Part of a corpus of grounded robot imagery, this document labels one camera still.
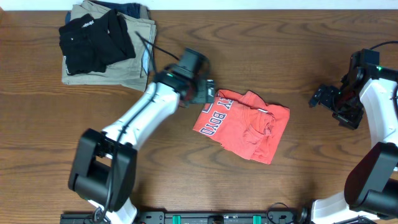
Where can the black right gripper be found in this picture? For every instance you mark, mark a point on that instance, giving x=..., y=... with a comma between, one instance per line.
x=328, y=97

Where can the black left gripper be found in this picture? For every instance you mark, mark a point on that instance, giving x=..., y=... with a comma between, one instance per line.
x=202, y=94

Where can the orange soccer t-shirt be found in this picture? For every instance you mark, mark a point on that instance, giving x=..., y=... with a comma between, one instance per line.
x=244, y=124

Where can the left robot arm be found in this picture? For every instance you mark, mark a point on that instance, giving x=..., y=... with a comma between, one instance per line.
x=104, y=167

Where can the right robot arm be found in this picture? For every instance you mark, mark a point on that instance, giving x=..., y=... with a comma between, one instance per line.
x=370, y=192

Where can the khaki folded pants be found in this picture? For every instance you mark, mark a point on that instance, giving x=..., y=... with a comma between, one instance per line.
x=131, y=73

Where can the grey folded garment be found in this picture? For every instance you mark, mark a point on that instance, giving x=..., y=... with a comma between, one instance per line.
x=151, y=62

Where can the navy folded garment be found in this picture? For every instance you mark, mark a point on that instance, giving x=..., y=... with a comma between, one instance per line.
x=124, y=8

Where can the black folded garment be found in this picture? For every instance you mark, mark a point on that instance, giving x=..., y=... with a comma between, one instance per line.
x=90, y=45

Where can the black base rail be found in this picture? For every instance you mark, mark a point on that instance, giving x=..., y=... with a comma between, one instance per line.
x=210, y=218

